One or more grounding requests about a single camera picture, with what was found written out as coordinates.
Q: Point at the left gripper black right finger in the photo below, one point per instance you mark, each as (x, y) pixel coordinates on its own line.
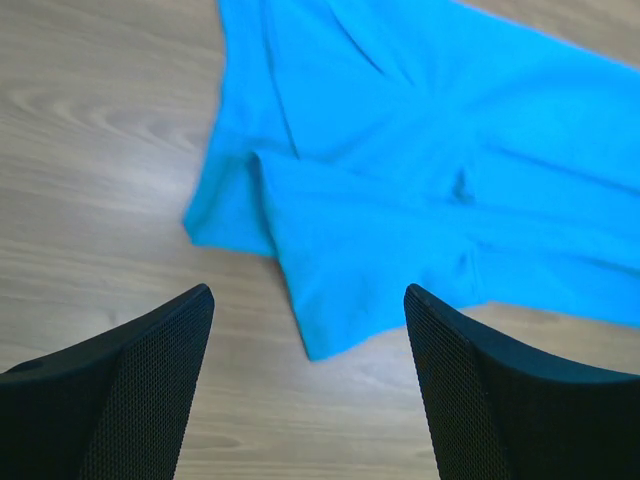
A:
(498, 408)

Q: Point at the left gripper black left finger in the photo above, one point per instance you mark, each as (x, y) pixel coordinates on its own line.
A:
(115, 406)

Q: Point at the teal t-shirt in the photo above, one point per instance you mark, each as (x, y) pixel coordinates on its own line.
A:
(369, 145)

